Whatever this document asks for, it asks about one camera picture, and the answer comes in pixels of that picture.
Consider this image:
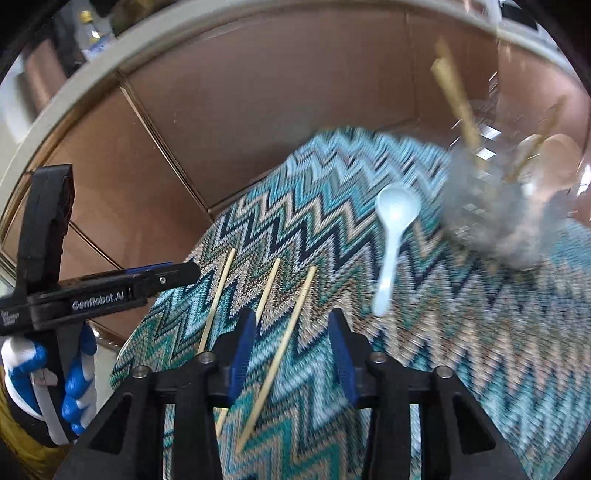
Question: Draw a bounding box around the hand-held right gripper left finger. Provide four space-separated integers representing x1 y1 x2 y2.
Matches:
53 308 258 480

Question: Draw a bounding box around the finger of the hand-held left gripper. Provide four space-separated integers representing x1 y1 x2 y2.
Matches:
124 261 203 302

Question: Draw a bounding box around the person's left hand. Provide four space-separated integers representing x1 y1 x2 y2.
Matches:
0 323 99 445

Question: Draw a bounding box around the zigzag patterned cloth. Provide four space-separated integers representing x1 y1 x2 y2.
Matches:
111 127 591 480

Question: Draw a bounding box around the pink plastic spoon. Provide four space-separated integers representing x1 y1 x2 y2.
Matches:
517 131 583 205

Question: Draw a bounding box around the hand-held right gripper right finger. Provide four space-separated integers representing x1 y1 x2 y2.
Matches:
328 308 530 480

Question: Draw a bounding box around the bamboo chopstick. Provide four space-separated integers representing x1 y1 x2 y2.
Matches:
215 258 281 438
434 38 483 153
198 248 237 355
236 265 318 454
430 62 488 174

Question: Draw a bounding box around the white plastic spoon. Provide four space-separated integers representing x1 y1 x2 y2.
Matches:
372 184 422 318

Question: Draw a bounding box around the clear plastic container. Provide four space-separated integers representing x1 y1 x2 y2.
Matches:
442 92 591 274

